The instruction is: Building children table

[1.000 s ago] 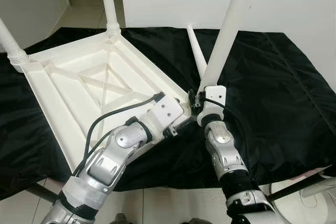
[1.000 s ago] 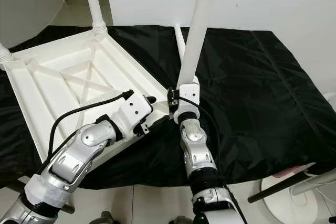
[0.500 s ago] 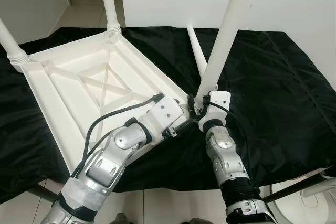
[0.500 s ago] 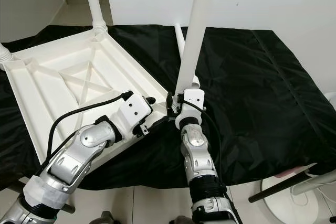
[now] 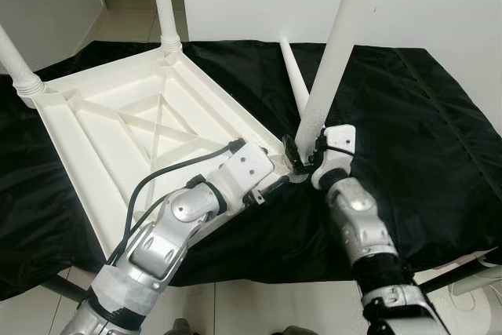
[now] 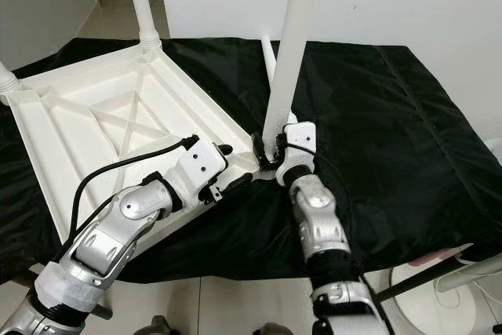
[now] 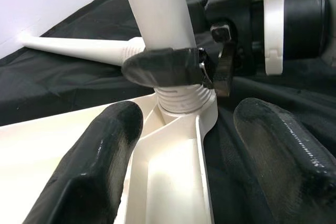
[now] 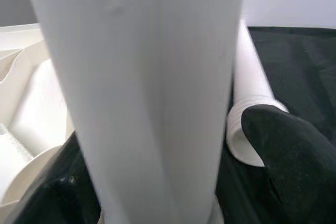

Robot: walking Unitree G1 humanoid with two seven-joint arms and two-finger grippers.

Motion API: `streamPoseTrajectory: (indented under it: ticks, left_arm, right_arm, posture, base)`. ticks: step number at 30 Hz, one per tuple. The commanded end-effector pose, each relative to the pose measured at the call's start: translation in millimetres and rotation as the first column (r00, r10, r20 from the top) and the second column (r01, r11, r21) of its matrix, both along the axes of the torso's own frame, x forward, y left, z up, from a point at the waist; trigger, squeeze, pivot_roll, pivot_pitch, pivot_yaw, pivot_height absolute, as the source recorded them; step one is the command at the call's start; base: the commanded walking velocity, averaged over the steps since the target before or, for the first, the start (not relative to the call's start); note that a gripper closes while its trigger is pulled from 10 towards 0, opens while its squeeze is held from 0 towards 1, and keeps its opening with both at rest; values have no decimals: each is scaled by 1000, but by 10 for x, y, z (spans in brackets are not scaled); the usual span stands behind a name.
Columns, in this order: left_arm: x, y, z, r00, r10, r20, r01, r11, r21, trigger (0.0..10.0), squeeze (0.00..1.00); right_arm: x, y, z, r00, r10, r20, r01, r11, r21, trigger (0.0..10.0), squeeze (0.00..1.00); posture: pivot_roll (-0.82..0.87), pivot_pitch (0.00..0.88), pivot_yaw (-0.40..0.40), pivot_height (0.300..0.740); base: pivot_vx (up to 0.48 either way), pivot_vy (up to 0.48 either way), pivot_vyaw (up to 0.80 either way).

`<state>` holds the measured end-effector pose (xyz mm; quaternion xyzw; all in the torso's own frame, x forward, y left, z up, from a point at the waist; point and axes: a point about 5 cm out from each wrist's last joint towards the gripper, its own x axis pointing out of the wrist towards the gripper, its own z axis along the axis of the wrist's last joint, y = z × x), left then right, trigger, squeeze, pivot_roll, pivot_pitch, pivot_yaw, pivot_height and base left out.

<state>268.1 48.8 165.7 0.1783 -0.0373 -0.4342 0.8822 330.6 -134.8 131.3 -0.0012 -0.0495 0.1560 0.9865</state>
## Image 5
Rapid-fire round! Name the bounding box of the white plastic children table top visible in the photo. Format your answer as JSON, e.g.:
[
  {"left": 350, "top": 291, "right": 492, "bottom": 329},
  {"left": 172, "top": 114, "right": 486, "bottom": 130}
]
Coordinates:
[{"left": 33, "top": 43, "right": 293, "bottom": 261}]

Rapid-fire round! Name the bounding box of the black table cloth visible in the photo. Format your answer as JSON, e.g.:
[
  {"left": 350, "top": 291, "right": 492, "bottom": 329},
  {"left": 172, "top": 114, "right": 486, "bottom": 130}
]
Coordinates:
[{"left": 0, "top": 39, "right": 502, "bottom": 300}]

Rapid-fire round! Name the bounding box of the grey right robot foot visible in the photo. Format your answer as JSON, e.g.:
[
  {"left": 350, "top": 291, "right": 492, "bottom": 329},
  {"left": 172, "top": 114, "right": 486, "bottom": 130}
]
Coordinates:
[{"left": 278, "top": 326, "right": 318, "bottom": 335}]

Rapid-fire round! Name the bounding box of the grey robot foot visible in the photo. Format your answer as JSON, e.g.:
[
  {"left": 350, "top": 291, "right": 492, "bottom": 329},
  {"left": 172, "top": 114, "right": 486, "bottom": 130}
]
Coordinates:
[
  {"left": 278, "top": 326, "right": 318, "bottom": 335},
  {"left": 169, "top": 319, "right": 193, "bottom": 335}
]

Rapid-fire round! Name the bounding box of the grey left robot foot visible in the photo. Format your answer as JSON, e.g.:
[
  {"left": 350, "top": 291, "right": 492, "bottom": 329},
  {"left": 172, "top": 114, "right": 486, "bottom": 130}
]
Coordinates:
[{"left": 169, "top": 319, "right": 193, "bottom": 335}]

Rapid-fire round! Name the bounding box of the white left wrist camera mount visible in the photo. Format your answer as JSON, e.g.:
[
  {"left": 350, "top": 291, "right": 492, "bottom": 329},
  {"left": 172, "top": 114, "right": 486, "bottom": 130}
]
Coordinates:
[{"left": 220, "top": 140, "right": 277, "bottom": 206}]

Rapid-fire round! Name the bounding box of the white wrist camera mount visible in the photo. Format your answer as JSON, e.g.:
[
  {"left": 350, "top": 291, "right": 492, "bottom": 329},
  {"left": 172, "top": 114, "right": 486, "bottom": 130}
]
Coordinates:
[
  {"left": 312, "top": 125, "right": 358, "bottom": 191},
  {"left": 220, "top": 140, "right": 277, "bottom": 206}
]

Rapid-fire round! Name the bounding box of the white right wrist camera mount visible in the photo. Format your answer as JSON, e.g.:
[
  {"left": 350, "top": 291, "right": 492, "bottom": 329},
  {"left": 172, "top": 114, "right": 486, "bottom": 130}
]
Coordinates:
[{"left": 312, "top": 125, "right": 358, "bottom": 191}]

